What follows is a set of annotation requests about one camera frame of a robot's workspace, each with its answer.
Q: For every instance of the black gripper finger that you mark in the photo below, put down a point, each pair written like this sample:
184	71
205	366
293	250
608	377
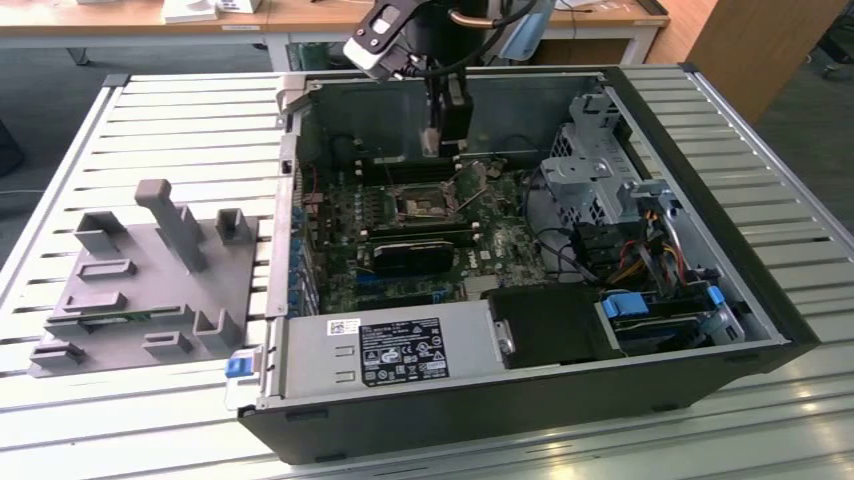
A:
456	120

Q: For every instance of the silver CPU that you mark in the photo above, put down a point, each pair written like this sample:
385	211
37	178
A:
429	142

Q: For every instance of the metal locking lever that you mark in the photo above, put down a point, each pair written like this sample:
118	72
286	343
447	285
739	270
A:
385	167

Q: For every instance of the CPU socket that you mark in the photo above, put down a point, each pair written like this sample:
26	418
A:
427	205

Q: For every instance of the clear storage box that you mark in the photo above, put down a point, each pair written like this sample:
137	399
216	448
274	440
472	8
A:
313	55

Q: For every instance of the metal disk bay cage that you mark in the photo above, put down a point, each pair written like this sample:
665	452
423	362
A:
580	172

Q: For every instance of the black graphics card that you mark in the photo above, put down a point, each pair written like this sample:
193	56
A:
409	260

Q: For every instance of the white box blue label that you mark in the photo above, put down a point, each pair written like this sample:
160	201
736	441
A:
242	5

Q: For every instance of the green motherboard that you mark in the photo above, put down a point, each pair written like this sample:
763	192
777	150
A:
513	270

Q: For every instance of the silver chipset heatsink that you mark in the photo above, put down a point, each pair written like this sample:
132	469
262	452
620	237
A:
479	289

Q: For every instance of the white cardboard box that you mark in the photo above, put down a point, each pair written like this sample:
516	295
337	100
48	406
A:
189	12

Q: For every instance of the black plastic shroud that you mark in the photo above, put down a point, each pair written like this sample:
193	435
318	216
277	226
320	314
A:
553	325

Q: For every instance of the hard disk in blue carrier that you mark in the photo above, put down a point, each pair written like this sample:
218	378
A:
627	305

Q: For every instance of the wooden cabinet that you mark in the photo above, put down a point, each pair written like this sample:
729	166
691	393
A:
753	40

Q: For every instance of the grey power supply unit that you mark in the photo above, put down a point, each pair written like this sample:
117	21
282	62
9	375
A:
320	350

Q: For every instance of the blue plastic latch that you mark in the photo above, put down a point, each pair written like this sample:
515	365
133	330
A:
715	296

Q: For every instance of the grey parts rack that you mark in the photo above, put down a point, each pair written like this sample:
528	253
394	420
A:
153	300

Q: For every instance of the blue case release latch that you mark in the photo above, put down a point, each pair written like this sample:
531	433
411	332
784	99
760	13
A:
240	367

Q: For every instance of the black office chair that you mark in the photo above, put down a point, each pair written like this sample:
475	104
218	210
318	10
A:
842	50

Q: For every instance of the green RAM stick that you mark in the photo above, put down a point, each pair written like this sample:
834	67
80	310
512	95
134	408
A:
138	316

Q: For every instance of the black PC case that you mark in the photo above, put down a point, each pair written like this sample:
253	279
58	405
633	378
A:
467	430

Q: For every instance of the black bulky object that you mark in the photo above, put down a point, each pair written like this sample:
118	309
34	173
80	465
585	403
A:
8	150

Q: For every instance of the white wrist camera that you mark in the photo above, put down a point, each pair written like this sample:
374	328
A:
373	55

